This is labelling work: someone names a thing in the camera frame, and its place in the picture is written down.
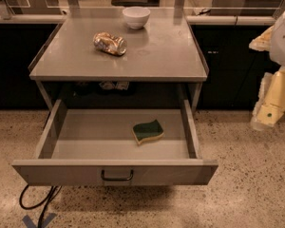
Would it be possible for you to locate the grey metal counter cabinet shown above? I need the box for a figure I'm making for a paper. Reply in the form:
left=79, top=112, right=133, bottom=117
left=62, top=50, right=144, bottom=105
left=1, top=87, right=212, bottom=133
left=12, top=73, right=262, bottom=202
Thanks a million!
left=30, top=8, right=208, bottom=107

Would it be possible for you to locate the crushed soda can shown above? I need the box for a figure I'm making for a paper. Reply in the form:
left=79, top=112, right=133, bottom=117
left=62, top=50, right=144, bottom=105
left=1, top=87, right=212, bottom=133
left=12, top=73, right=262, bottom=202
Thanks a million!
left=93, top=32, right=127, bottom=56

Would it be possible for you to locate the black floor cable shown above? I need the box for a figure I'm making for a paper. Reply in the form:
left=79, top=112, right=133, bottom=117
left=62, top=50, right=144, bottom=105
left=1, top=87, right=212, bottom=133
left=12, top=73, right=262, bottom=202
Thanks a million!
left=18, top=184, right=63, bottom=228

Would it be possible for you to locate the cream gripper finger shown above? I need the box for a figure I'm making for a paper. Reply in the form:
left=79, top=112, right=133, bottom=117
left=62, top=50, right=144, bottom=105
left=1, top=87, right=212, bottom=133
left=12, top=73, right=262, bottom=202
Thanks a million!
left=249, top=27, right=274, bottom=51
left=250, top=66, right=285, bottom=131

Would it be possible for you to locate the black drawer handle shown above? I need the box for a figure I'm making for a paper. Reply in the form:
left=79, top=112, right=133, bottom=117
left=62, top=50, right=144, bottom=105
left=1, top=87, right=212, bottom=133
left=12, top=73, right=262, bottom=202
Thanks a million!
left=101, top=170, right=134, bottom=181

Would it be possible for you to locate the white horizontal rail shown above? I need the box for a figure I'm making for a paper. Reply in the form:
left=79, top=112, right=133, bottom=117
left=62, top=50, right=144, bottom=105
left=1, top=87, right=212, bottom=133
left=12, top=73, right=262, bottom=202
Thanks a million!
left=0, top=14, right=276, bottom=26

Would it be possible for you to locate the black office chair base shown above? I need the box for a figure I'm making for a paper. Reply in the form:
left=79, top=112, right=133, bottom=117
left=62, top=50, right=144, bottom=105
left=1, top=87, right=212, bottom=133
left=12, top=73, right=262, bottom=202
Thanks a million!
left=111, top=0, right=148, bottom=7

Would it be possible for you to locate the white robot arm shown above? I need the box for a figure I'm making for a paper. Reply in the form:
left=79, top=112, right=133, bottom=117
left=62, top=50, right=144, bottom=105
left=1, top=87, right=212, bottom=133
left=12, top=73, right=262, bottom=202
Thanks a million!
left=249, top=10, right=285, bottom=131

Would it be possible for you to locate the grey open top drawer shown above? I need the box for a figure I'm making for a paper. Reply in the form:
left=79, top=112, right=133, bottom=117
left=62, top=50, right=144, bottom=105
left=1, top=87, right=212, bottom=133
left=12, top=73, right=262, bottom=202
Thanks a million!
left=12, top=100, right=219, bottom=186

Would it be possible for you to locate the green and yellow sponge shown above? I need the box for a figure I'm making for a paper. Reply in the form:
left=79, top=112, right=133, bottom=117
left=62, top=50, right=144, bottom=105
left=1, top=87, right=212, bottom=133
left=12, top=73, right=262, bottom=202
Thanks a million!
left=132, top=120, right=164, bottom=145

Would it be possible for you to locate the white ceramic bowl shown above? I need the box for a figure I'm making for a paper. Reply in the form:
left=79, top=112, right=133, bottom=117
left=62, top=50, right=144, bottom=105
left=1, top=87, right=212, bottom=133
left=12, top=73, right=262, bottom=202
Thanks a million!
left=123, top=7, right=151, bottom=29

